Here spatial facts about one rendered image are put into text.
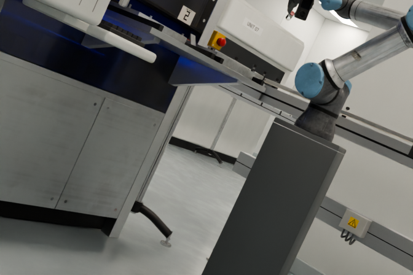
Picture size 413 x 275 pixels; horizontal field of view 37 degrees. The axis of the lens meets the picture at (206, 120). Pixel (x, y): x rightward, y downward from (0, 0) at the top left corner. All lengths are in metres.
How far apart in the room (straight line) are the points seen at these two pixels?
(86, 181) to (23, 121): 0.43
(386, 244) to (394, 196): 0.68
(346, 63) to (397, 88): 1.63
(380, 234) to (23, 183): 1.59
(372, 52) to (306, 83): 0.24
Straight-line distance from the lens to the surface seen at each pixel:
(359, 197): 3.66
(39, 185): 2.45
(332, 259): 3.69
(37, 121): 2.32
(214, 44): 2.77
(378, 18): 2.28
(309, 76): 2.12
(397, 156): 2.96
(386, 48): 2.08
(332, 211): 3.06
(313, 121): 2.22
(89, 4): 1.60
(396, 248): 2.93
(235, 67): 2.37
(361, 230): 2.94
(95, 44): 2.25
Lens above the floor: 0.77
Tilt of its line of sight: 3 degrees down
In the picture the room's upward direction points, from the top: 25 degrees clockwise
